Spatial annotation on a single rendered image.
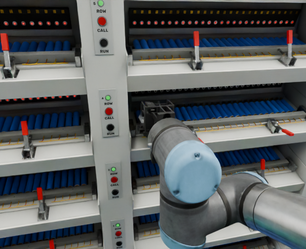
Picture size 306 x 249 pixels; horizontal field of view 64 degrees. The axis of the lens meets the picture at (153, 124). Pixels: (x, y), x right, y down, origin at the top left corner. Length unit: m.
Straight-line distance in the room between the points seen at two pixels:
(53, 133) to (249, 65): 0.56
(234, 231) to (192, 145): 0.67
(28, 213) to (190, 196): 0.54
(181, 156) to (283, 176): 0.66
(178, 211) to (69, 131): 0.39
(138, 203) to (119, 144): 0.22
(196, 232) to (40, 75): 0.46
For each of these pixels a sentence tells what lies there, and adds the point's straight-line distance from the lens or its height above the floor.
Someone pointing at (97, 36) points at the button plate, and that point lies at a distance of 0.57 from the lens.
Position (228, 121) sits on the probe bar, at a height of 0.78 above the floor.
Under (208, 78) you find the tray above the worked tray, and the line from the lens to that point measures 0.65.
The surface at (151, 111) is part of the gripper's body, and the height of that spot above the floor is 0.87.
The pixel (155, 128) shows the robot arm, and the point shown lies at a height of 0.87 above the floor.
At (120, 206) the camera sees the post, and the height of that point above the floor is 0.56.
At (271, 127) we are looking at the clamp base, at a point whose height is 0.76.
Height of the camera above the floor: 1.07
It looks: 24 degrees down
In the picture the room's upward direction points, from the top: straight up
